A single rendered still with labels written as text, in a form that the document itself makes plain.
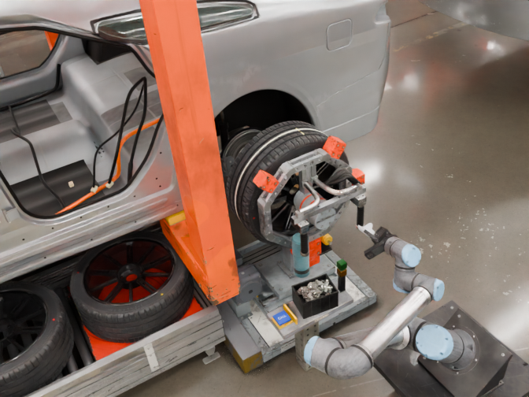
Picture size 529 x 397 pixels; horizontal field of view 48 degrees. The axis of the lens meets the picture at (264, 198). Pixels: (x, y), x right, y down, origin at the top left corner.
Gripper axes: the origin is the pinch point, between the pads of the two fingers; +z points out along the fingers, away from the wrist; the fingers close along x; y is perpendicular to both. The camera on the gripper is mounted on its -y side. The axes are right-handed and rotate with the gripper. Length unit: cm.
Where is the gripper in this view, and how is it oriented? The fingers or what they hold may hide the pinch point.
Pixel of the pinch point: (364, 235)
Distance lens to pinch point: 297.4
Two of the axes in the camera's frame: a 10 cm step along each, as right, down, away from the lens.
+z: -4.0, -2.3, 8.9
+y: 6.8, -7.2, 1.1
